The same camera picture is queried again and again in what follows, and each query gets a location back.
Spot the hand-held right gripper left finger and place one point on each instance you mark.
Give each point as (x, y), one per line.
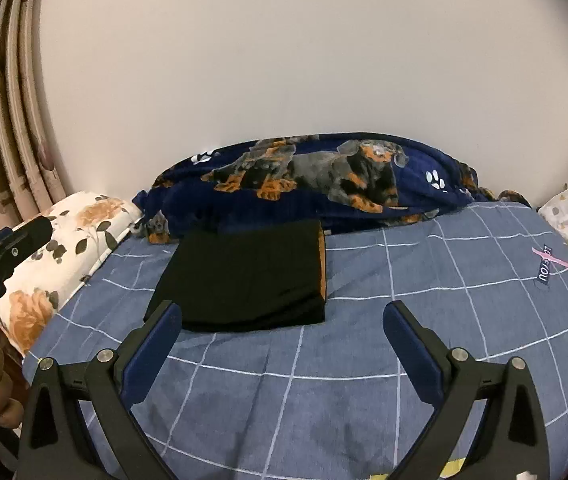
(154, 350)

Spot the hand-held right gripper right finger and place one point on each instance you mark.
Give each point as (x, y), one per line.
(413, 350)

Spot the black pants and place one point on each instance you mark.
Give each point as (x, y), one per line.
(244, 275)

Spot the blue checked bed sheet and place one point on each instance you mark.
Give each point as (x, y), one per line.
(363, 375)

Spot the navy dog print blanket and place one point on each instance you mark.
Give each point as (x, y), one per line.
(314, 170)

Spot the white floral pillow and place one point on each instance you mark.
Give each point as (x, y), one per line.
(64, 260)

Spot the beige curtain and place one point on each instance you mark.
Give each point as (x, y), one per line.
(9, 135)

